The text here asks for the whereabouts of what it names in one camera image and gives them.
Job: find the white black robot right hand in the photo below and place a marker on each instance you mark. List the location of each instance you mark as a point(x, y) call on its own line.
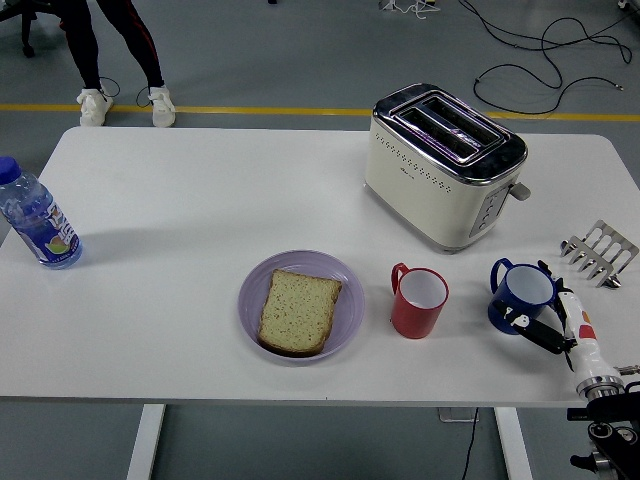
point(587, 345)

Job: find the blue enamel cup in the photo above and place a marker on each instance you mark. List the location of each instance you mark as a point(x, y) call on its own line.
point(525, 287)

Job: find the red enamel cup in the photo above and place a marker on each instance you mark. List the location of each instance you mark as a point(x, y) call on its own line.
point(415, 320)

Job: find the slice of toast bread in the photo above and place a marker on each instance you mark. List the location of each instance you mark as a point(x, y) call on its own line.
point(297, 315)

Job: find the black table control panel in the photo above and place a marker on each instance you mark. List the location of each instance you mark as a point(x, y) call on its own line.
point(577, 415)

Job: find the steel toast rack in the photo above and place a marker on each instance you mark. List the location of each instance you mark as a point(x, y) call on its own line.
point(600, 250)

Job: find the white table leg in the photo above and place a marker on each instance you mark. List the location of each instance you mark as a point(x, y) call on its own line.
point(145, 445)
point(515, 445)

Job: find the cream chrome toaster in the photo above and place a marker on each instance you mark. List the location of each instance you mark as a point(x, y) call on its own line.
point(420, 200)

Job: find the lilac round plate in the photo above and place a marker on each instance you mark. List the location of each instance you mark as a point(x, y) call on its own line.
point(350, 300)

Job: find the clear bottle with blue cap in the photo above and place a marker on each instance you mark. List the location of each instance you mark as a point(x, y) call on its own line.
point(45, 230)

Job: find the person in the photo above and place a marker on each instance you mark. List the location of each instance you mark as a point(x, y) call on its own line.
point(82, 40)

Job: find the black office chair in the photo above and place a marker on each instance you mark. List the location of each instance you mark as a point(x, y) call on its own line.
point(27, 12)

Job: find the grey bracket under table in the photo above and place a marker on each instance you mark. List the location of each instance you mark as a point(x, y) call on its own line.
point(452, 415)

